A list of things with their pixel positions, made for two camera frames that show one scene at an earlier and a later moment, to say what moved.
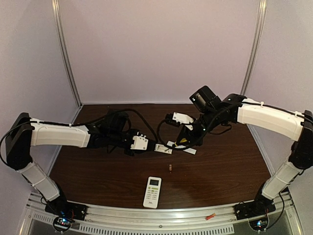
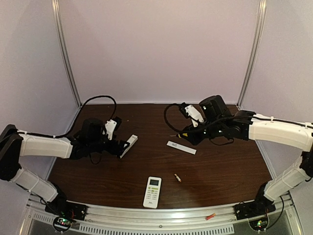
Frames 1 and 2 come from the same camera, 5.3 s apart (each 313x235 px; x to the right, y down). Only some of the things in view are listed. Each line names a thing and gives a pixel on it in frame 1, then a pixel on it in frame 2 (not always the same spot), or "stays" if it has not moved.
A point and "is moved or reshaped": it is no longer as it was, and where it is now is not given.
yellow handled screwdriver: (183, 140) is moved or reshaped
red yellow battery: (211, 216) stays
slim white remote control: (163, 149) is moved or reshaped
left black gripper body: (129, 150) -> (115, 146)
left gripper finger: (151, 145) -> (122, 145)
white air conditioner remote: (151, 198) stays
